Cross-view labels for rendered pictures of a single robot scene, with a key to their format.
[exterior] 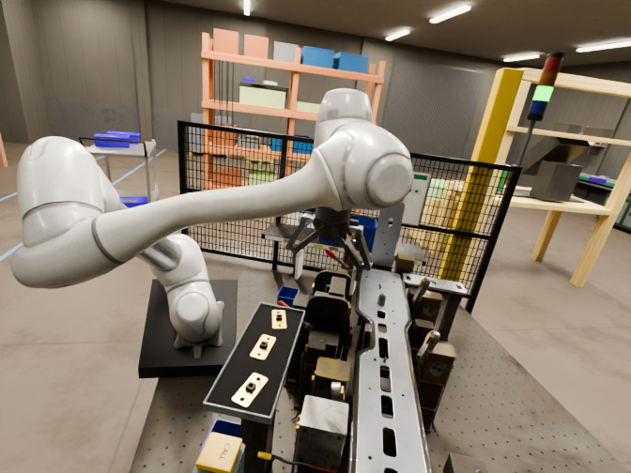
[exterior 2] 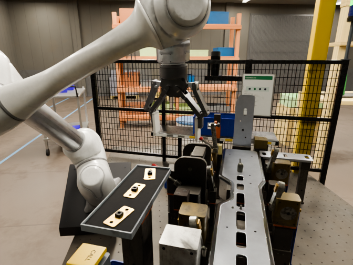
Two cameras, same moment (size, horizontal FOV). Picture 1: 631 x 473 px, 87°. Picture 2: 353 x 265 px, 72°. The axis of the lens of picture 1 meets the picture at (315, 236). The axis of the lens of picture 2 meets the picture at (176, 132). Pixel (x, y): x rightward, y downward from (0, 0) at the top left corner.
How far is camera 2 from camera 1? 0.21 m
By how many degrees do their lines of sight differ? 9
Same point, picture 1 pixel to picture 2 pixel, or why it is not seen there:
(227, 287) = (123, 167)
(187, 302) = (88, 172)
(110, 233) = (7, 94)
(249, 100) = (146, 53)
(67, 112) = not seen: hidden behind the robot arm
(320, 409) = (177, 233)
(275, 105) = not seen: hidden behind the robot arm
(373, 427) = (228, 254)
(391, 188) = (187, 7)
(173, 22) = (95, 12)
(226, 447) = (92, 252)
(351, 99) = not seen: outside the picture
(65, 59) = (30, 45)
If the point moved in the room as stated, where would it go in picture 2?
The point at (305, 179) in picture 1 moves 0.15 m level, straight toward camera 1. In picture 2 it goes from (129, 21) to (97, 5)
